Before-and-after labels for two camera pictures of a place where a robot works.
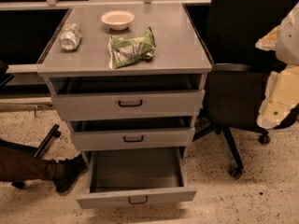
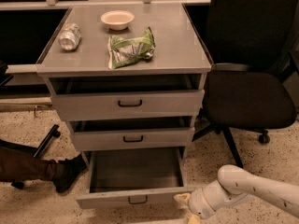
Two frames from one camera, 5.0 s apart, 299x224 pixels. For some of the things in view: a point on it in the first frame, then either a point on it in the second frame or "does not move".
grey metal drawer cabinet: x=129 y=79 does not move
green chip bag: x=126 y=50 does not move
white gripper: x=290 y=44 -> x=197 y=202
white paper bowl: x=118 y=20 does not move
